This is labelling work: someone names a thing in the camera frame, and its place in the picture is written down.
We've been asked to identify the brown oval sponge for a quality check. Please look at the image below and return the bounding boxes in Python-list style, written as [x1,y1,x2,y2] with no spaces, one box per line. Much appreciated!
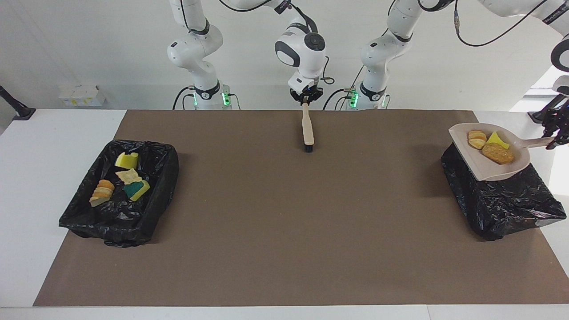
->
[482,143,515,165]

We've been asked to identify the black camera stand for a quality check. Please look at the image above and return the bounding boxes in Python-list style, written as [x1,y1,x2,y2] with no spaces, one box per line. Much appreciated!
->
[527,95,561,124]
[0,84,36,121]

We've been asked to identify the black bag lined bin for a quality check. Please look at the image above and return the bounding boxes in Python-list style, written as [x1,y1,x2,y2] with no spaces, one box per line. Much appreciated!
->
[441,142,567,242]
[59,140,180,248]

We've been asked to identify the white wall boxes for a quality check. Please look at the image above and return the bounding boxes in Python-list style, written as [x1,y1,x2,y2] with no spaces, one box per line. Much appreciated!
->
[58,84,107,107]

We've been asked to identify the beige hand brush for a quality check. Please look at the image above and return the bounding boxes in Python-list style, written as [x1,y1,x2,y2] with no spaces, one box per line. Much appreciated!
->
[301,103,315,153]

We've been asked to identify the beige sponge scrap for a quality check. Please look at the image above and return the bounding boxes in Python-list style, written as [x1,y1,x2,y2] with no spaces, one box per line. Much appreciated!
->
[116,168,143,185]
[89,179,115,208]
[467,130,488,150]

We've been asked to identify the yellow sponge chunk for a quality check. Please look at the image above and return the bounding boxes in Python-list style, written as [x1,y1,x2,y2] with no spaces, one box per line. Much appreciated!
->
[123,180,151,202]

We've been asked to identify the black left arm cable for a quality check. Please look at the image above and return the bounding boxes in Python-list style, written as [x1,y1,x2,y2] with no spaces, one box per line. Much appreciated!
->
[418,0,549,48]

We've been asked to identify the beige plastic dustpan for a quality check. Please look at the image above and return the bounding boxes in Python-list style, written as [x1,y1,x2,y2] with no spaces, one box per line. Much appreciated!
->
[448,123,556,181]

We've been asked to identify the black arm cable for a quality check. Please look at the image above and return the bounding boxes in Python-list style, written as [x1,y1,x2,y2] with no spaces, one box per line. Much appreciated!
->
[418,0,549,48]
[178,0,335,86]

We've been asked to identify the black base cable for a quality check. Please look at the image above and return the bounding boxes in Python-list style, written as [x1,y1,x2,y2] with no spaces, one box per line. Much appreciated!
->
[172,86,196,110]
[322,64,365,111]

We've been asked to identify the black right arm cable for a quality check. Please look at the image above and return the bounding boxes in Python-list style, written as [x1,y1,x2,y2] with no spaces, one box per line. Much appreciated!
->
[178,0,335,86]

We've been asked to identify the black left base cable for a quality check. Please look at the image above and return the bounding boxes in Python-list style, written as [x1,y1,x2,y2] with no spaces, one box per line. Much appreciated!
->
[322,64,365,111]

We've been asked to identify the black right base cable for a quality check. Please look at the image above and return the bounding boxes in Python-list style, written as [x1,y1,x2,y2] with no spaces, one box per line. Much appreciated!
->
[172,86,196,110]

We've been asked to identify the small yellow green sponge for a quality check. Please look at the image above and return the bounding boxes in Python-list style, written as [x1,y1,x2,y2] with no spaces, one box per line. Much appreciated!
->
[486,132,510,150]

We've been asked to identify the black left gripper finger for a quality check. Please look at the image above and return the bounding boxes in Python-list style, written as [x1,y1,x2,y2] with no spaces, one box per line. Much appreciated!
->
[546,116,569,150]
[542,104,567,137]

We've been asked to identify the notched yellow sponge piece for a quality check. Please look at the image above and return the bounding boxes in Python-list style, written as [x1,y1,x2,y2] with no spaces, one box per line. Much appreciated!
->
[115,152,139,170]

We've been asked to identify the brown table mat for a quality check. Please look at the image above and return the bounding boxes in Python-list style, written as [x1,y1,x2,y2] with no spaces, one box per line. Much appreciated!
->
[33,110,569,307]

